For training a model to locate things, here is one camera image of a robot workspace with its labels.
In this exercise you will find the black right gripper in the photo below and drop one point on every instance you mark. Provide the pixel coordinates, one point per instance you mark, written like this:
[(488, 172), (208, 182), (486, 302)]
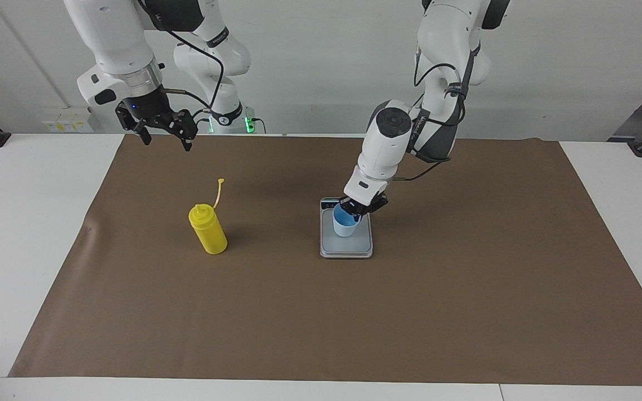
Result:
[(151, 108)]

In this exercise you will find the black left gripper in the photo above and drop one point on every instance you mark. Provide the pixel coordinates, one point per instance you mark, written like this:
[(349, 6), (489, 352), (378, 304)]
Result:
[(363, 207)]

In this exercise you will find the light blue plastic cup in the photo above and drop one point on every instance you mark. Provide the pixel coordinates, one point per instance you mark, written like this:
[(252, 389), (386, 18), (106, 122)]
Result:
[(346, 228)]

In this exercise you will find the yellow squeeze seasoning bottle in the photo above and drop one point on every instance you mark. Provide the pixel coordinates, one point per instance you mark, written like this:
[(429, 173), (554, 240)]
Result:
[(209, 231)]

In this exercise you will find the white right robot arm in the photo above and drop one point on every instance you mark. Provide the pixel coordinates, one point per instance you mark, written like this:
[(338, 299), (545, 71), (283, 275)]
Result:
[(117, 39)]

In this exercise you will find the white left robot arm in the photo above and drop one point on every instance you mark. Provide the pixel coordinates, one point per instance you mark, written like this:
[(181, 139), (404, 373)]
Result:
[(390, 133)]

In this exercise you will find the silver digital kitchen scale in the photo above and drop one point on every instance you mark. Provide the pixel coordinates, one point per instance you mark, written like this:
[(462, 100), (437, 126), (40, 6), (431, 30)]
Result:
[(346, 248)]

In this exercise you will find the brown paper table mat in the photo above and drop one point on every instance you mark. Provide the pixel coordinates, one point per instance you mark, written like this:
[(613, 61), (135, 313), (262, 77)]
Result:
[(354, 312)]

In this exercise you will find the white wall socket box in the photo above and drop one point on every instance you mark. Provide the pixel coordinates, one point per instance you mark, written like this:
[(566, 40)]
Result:
[(67, 121)]

